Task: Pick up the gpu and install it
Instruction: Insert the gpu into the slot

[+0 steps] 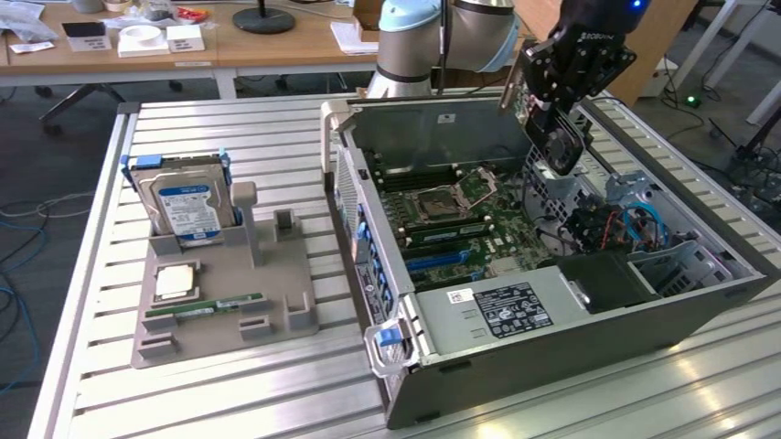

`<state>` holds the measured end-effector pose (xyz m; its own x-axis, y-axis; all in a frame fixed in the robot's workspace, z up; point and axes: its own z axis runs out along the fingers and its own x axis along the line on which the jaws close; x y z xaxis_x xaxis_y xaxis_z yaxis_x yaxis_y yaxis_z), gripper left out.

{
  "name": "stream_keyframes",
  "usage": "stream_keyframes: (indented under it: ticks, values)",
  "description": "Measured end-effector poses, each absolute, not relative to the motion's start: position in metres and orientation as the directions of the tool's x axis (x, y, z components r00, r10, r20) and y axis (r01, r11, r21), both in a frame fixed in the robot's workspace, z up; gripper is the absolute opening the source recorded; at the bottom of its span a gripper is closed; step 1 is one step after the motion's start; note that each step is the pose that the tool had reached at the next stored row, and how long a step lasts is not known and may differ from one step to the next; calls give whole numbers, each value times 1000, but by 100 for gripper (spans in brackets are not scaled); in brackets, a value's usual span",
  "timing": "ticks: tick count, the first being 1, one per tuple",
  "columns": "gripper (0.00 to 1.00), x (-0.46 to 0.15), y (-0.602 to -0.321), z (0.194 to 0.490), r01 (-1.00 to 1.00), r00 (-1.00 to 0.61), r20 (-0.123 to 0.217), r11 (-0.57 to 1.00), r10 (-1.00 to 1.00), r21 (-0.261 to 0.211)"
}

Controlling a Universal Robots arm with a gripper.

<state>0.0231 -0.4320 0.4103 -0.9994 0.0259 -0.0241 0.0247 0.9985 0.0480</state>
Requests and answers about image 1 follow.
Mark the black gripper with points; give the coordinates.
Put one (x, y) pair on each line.
(580, 55)

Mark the green graphics card black fan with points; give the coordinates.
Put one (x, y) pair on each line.
(558, 137)

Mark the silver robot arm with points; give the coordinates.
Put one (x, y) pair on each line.
(416, 41)

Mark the wooden side cabinet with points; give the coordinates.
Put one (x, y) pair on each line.
(659, 59)

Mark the green light device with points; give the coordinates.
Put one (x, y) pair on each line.
(691, 99)

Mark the perforated metal drive cage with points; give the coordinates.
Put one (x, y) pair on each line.
(561, 183)

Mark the silver socket cover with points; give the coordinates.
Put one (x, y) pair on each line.
(485, 168)

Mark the brown cardboard box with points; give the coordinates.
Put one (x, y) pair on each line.
(366, 13)

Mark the RAM slot white clips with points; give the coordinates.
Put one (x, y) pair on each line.
(421, 180)
(418, 170)

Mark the white paper stack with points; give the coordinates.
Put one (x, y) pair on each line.
(354, 41)

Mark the RAM slot black clips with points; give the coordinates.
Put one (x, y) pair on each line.
(424, 185)
(420, 175)

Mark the green motherboard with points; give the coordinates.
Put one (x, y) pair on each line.
(518, 228)

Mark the CPU socket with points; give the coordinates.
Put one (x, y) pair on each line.
(436, 206)

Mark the green RAM stick white label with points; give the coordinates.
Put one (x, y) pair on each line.
(449, 234)

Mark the silver chipset heatsink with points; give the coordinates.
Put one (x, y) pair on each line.
(505, 266)

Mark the blue expansion slot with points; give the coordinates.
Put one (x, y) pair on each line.
(440, 259)

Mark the metal disk bay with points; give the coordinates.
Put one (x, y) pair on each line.
(701, 270)

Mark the black round lamp base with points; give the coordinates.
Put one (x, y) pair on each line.
(263, 20)

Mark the black power supply label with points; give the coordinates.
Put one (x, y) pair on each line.
(513, 308)

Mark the grey power supply housing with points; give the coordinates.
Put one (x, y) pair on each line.
(440, 320)

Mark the red small item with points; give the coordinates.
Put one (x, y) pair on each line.
(190, 16)

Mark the small white box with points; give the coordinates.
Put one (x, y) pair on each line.
(183, 39)

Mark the grey open PC case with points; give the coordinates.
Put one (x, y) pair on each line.
(611, 366)

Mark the grey printed parts rack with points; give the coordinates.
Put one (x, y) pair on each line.
(274, 274)

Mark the blue case release latch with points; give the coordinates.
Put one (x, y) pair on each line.
(386, 340)

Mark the flat white box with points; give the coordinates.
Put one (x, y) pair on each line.
(143, 51)

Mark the white tape roll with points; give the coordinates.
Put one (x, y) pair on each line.
(125, 35)

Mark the white cup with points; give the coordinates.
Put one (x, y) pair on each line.
(117, 5)

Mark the black office chair base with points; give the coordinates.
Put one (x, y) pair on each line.
(91, 93)

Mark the white box black lid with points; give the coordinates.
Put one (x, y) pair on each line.
(89, 43)

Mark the grey cup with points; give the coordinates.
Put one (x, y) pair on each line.
(87, 5)

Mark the silver CPU chip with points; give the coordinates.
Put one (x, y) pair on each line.
(175, 282)

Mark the white paper label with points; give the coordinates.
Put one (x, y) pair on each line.
(31, 47)

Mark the clear plastic bag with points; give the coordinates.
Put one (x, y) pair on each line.
(24, 20)

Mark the wooden desk white frame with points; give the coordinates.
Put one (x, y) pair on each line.
(60, 61)
(293, 50)

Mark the blue and grey rail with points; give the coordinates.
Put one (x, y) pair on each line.
(183, 210)

